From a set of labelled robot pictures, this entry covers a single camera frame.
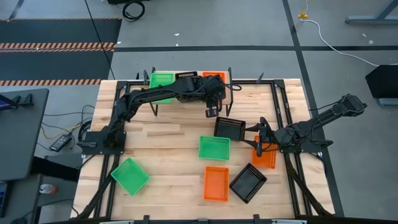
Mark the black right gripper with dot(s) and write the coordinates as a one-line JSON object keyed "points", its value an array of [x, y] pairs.
{"points": [[270, 137]]}

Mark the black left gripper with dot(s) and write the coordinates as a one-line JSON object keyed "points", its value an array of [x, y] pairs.
{"points": [[214, 91]]}

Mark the orange plastic basket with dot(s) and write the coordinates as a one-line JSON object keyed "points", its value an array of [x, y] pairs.
{"points": [[264, 160], [216, 183], [214, 74]]}

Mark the black plastic basket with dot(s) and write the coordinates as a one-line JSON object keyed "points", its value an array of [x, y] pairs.
{"points": [[247, 183], [230, 129], [186, 75]]}

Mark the green plastic basket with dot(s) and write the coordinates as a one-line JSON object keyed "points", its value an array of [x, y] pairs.
{"points": [[214, 147], [130, 176], [160, 79]]}

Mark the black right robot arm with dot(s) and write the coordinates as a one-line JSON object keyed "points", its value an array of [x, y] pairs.
{"points": [[326, 116]]}

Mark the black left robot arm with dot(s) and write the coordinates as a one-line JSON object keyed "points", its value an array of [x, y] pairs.
{"points": [[149, 93]]}

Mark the wooden shelf black metal legs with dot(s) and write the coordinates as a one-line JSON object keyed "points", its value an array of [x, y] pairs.
{"points": [[228, 96]]}

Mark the grey box base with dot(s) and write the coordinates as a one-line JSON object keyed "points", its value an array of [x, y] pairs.
{"points": [[388, 102]]}

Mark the black box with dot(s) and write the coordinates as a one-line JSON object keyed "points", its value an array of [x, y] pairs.
{"points": [[384, 82]]}

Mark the black power adapter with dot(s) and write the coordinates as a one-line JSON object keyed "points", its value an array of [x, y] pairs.
{"points": [[60, 143]]}

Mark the grey metal beam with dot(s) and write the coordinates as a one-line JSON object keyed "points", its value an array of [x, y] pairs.
{"points": [[373, 21]]}

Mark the black hazard-striped floor mat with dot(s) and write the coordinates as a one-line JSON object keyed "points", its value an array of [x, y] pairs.
{"points": [[46, 65]]}

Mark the black desk stand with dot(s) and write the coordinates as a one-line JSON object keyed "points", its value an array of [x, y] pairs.
{"points": [[26, 100]]}

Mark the white orange computer mouse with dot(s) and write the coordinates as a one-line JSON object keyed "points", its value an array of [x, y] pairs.
{"points": [[47, 188]]}

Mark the dark grey desk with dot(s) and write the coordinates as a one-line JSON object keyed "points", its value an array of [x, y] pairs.
{"points": [[21, 140]]}

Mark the blue screen device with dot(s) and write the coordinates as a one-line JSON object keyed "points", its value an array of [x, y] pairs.
{"points": [[5, 103]]}

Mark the black metal table frame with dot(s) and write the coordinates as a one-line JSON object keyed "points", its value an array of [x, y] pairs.
{"points": [[252, 82]]}

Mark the black frame bracket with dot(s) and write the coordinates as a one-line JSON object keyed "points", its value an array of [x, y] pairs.
{"points": [[146, 218], [257, 217]]}

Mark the white edge bracket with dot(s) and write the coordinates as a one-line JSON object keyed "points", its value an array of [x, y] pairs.
{"points": [[289, 221], [116, 222]]}

